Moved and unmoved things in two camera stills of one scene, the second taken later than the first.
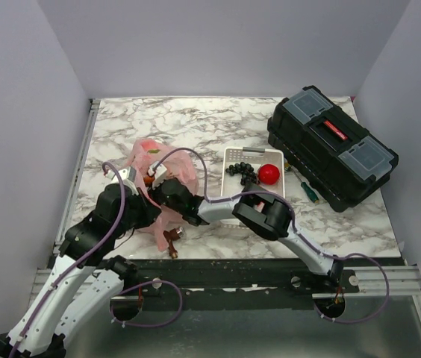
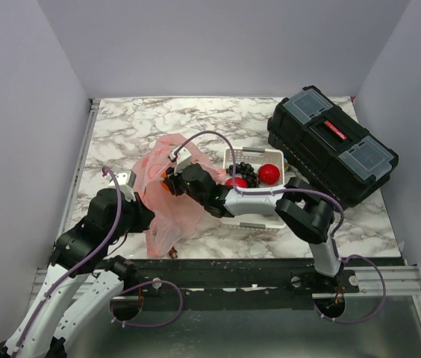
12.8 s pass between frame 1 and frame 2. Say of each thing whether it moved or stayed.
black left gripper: stayed
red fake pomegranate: stayed
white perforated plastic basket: stayed
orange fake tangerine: moved
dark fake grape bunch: stayed
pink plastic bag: moved
